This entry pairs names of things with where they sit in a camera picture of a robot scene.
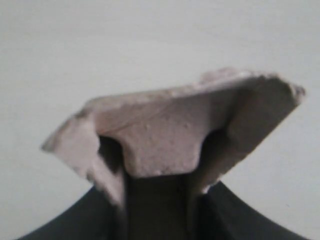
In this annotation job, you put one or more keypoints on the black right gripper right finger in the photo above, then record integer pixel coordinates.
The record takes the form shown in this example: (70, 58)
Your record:
(224, 216)

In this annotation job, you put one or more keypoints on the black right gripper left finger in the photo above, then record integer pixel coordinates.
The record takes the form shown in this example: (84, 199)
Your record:
(92, 217)

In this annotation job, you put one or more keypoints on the grey cardboard pulp tray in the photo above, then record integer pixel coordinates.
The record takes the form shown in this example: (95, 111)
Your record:
(202, 129)

